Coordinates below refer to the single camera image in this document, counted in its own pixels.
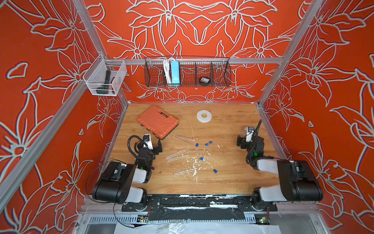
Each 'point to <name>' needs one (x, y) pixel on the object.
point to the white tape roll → (204, 116)
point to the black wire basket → (218, 69)
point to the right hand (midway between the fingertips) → (244, 134)
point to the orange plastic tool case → (157, 121)
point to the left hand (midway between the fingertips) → (151, 138)
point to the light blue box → (175, 74)
